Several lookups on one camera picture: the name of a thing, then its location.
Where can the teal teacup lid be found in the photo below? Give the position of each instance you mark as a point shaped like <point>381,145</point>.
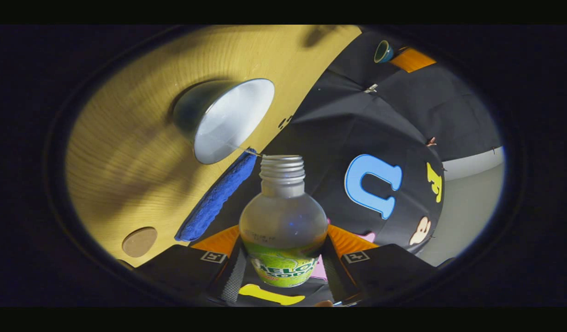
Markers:
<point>383,51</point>

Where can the silver green-label water bottle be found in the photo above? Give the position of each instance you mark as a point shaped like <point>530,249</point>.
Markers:
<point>283,221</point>

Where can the metal clip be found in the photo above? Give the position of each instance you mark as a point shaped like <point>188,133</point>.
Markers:
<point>370,88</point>

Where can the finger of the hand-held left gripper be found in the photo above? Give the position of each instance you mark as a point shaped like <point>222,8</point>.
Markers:
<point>412,59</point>

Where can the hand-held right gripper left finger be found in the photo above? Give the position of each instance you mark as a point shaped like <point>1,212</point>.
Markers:
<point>182,269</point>

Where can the teal teacup white inside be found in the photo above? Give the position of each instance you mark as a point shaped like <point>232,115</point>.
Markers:
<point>228,120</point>

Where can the round brown cork coaster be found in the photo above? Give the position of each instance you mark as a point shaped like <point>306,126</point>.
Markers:
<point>139,241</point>

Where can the black backdrop cloth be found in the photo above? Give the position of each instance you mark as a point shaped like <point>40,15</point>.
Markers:
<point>357,124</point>

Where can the small red clip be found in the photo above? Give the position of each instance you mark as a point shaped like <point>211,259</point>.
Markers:
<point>431,141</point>

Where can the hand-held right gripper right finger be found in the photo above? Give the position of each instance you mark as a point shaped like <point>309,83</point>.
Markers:
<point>385,267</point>

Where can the blue folded towel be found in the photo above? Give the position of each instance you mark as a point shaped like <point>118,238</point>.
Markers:
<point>219,196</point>

